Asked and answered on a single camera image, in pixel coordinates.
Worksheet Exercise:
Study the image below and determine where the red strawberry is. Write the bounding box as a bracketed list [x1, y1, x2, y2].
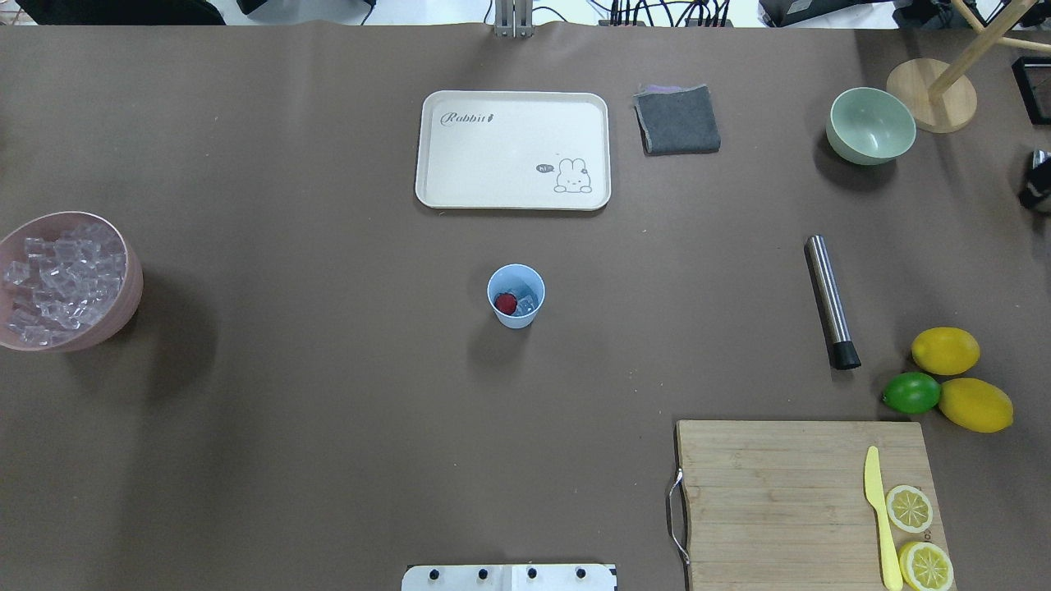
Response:
[494, 292, 518, 317]

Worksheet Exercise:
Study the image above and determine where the pink bowl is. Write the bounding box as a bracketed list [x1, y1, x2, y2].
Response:
[2, 212, 144, 352]

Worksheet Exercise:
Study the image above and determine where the blue plastic cup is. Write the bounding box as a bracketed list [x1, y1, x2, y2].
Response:
[485, 264, 547, 329]

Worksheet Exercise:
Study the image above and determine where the cream rabbit tray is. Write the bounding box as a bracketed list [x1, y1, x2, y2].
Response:
[415, 90, 612, 212]

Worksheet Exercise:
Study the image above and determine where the bamboo cutting board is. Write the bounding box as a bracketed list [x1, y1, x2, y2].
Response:
[669, 420, 937, 590]

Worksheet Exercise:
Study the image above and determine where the lemon slice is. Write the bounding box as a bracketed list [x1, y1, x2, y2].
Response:
[898, 541, 956, 590]
[885, 485, 934, 534]

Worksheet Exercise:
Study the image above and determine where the yellow lemon lower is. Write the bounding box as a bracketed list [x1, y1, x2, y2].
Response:
[939, 378, 1014, 433]

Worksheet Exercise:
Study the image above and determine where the grey folded cloth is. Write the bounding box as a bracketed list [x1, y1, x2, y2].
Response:
[633, 84, 722, 156]

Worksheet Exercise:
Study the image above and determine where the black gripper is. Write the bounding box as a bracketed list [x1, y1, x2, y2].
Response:
[1018, 164, 1050, 216]

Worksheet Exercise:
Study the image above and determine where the yellow lemon upper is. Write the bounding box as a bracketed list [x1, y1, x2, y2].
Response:
[910, 327, 982, 375]

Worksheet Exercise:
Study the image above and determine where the wooden cup tree stand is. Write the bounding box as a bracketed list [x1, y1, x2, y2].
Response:
[886, 1, 1050, 134]

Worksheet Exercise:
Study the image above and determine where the yellow lemon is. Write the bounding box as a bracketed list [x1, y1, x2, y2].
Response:
[939, 378, 1014, 433]
[910, 327, 982, 375]

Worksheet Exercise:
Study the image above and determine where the green lime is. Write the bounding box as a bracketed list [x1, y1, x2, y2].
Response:
[881, 373, 942, 415]

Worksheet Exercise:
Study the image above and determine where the green bowl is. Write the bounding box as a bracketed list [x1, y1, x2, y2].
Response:
[825, 87, 918, 166]

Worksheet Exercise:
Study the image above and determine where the dark tray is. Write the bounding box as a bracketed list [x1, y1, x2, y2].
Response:
[1011, 57, 1050, 125]

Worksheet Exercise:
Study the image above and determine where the lemon slice upper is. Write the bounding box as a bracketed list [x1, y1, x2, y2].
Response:
[885, 485, 934, 534]

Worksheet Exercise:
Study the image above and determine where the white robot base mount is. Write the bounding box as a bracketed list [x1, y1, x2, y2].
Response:
[401, 562, 618, 590]

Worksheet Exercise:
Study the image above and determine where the lemon slice lower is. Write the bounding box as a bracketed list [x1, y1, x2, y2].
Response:
[898, 541, 956, 590]

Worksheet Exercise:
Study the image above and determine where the steel ice scoop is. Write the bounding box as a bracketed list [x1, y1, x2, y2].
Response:
[1028, 149, 1050, 176]

